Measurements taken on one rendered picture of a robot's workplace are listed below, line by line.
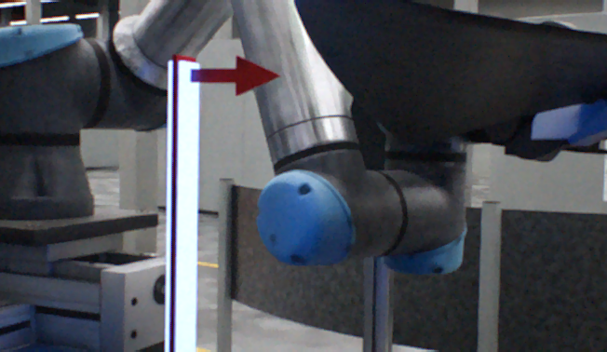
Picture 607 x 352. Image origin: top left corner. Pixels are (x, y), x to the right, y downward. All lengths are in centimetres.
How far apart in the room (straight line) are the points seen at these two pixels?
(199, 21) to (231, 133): 980
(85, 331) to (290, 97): 41
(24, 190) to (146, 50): 22
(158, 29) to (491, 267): 142
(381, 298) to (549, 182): 593
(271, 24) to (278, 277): 204
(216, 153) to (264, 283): 826
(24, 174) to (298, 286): 170
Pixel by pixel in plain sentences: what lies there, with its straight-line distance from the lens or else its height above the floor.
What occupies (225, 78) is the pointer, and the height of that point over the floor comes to 118.
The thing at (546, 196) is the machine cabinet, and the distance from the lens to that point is 694.
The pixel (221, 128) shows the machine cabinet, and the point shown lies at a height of 112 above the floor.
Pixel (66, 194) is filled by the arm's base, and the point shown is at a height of 107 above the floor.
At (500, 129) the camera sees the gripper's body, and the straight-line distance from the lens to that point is 62.
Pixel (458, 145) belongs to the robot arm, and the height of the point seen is 114.
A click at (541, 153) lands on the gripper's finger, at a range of 58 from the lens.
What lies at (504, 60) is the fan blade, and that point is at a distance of 46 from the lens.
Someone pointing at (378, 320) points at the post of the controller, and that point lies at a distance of 103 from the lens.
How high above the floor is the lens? 115
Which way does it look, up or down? 3 degrees down
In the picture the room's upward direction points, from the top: 1 degrees clockwise
